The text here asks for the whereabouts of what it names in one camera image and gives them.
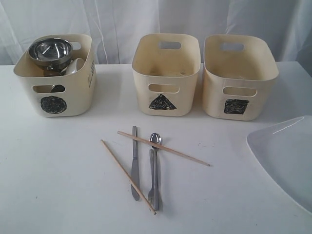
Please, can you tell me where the white square plate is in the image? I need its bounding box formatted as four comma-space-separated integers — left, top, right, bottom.
246, 115, 312, 213

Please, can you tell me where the wooden chopstick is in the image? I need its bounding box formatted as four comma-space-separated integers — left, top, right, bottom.
100, 139, 157, 215
117, 131, 212, 167

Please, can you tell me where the cream bin circle mark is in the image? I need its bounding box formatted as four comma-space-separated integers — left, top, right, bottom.
14, 34, 97, 117

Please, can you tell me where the steel fork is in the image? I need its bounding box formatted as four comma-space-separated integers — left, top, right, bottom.
148, 149, 155, 205

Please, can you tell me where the stainless steel bowl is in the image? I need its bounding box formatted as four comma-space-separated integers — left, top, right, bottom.
28, 38, 73, 71

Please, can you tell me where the steel mug with handle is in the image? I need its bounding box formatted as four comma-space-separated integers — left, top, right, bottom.
42, 68, 65, 93

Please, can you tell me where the white ceramic bowl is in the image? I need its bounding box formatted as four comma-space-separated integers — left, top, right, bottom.
61, 58, 85, 76

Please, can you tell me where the white curtain backdrop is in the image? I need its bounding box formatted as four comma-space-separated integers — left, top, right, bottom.
0, 0, 312, 70

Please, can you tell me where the steel long spoon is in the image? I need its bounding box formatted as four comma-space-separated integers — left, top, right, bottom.
149, 132, 163, 212

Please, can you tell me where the cream bin triangle mark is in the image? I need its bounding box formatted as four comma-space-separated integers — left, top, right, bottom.
132, 33, 201, 117

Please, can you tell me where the steel table knife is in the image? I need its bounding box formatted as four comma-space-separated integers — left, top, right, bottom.
131, 140, 140, 201

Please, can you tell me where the cream bin square mark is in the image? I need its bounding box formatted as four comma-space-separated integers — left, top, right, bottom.
202, 34, 279, 121

